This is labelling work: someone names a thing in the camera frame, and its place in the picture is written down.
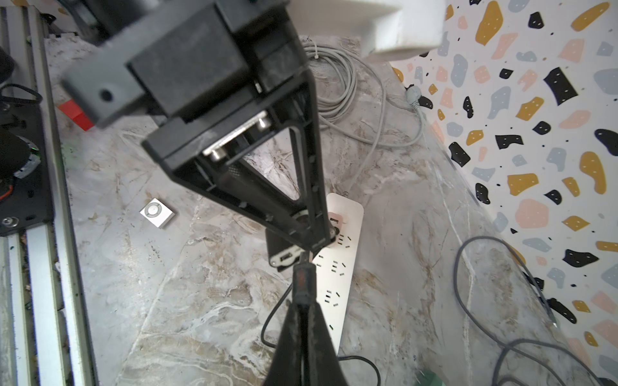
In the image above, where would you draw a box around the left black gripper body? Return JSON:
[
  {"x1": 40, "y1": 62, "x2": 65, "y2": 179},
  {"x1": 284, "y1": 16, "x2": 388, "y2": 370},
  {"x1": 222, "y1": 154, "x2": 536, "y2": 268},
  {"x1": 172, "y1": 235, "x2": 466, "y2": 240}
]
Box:
[{"x1": 61, "y1": 1, "x2": 307, "y2": 127}]

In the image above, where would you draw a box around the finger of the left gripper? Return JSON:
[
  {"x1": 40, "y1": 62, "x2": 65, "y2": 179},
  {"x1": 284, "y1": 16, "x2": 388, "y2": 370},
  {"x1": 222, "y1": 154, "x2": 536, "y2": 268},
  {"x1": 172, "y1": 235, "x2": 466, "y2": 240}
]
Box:
[{"x1": 142, "y1": 69, "x2": 334, "y2": 251}]

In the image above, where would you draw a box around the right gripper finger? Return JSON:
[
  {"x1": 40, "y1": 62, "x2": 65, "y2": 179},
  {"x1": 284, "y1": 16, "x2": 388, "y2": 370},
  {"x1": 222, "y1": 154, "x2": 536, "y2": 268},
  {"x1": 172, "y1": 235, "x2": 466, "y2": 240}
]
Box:
[{"x1": 263, "y1": 302, "x2": 348, "y2": 386}]

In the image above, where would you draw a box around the black USB cable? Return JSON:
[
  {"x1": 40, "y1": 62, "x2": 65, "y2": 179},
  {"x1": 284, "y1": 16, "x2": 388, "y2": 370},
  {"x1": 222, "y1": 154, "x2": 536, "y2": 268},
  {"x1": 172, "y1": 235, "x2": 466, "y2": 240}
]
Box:
[{"x1": 260, "y1": 250, "x2": 382, "y2": 386}]

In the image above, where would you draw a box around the white power strip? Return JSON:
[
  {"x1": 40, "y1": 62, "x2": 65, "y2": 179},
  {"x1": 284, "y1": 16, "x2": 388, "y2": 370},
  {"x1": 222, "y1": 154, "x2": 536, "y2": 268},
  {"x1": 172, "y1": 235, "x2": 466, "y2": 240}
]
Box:
[{"x1": 313, "y1": 193, "x2": 364, "y2": 351}]

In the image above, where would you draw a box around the pink USB charger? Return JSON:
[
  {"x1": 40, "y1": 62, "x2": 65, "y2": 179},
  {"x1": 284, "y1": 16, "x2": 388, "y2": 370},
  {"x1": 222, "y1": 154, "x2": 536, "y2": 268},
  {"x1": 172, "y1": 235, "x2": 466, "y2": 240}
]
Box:
[{"x1": 328, "y1": 212, "x2": 344, "y2": 233}]

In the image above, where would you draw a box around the green USB charger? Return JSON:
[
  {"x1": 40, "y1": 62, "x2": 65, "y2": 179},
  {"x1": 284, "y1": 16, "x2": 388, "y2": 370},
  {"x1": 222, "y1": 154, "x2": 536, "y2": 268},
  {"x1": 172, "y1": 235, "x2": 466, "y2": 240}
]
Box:
[{"x1": 415, "y1": 369, "x2": 445, "y2": 386}]

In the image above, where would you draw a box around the red cube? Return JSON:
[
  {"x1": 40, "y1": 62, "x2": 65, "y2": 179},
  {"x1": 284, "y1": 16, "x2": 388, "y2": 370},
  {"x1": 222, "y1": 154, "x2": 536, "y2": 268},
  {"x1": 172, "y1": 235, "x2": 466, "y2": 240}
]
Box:
[{"x1": 58, "y1": 100, "x2": 95, "y2": 132}]

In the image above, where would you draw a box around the grey power strip cable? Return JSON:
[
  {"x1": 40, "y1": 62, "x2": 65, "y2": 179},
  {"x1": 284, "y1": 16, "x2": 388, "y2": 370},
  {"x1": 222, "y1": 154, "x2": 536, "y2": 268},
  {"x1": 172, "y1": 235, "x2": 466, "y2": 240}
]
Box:
[{"x1": 301, "y1": 40, "x2": 426, "y2": 148}]

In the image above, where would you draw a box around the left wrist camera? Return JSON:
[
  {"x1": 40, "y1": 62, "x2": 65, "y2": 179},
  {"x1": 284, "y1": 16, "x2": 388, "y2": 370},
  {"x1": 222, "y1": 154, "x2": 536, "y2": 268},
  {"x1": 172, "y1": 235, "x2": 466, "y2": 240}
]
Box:
[{"x1": 286, "y1": 0, "x2": 447, "y2": 62}]

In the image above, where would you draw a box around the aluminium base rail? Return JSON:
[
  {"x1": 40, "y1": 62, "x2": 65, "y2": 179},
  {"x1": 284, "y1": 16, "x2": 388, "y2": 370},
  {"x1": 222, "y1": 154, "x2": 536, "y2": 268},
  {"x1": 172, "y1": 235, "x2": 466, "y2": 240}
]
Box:
[{"x1": 1, "y1": 6, "x2": 98, "y2": 385}]

